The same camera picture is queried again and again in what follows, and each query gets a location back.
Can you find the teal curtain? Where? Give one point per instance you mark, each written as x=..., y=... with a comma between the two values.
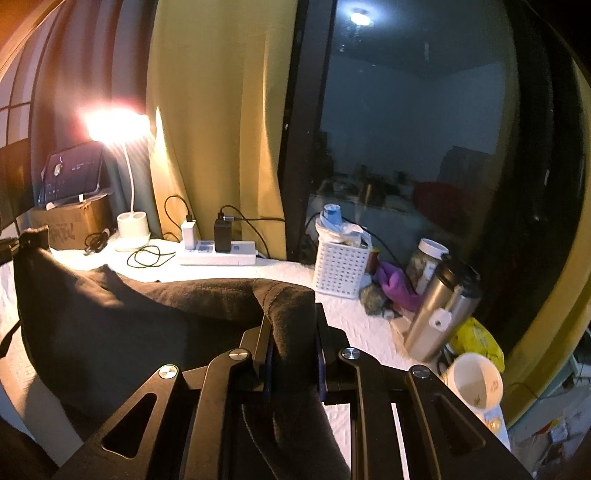
x=143, y=184

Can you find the yellow curtain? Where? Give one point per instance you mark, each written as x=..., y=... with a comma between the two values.
x=554, y=300
x=221, y=115

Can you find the brown cardboard box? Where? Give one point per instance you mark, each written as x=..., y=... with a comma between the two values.
x=69, y=226

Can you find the purple cloth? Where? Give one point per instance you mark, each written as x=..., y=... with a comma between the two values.
x=392, y=284

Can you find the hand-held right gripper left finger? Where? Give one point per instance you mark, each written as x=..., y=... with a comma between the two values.
x=266, y=364

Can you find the white desk lamp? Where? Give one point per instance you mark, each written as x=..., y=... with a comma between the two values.
x=134, y=226

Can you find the white charger plug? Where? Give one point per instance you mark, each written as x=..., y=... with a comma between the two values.
x=189, y=235

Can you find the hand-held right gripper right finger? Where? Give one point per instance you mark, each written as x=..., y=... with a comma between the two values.
x=321, y=369

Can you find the blue paper cup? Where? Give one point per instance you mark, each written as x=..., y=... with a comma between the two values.
x=332, y=214

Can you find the white power strip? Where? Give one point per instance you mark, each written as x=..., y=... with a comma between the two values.
x=231, y=256

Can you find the black charger plug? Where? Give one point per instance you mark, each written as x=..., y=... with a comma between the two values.
x=222, y=237

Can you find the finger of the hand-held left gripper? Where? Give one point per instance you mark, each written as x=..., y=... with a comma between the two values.
x=8, y=249

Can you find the stainless steel tumbler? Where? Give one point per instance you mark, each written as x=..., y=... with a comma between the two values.
x=429, y=318

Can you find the white plastic basket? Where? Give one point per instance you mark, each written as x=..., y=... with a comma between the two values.
x=337, y=272

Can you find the brown t-shirt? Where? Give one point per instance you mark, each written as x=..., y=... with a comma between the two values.
x=138, y=323

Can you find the grey fuzzy lump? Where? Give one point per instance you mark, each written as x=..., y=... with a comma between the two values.
x=374, y=300

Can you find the white cartoon mug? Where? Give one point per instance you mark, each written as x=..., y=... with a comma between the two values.
x=461, y=383

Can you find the black window frame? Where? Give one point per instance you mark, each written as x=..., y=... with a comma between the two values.
x=300, y=138

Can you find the yellow plastic bag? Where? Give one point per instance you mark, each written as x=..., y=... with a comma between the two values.
x=480, y=341

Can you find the small brown bottle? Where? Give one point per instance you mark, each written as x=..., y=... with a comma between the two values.
x=374, y=263

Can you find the glass jar with white lid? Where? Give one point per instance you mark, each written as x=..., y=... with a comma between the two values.
x=422, y=267

